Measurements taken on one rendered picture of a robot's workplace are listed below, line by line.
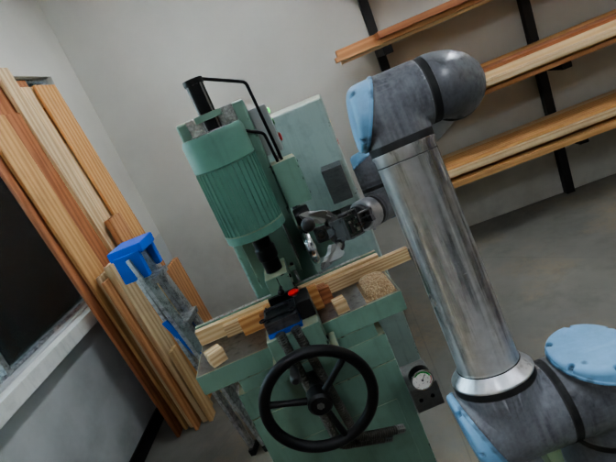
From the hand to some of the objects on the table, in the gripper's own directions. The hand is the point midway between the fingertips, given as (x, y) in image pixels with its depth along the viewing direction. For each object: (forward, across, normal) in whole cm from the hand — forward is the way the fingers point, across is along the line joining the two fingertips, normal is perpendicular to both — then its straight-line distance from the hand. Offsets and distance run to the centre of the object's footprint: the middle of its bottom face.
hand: (308, 243), depth 121 cm
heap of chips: (-17, +20, 0) cm, 26 cm away
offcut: (+22, +21, +29) cm, 42 cm away
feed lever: (-19, +4, +19) cm, 27 cm away
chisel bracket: (-4, +13, +24) cm, 27 cm away
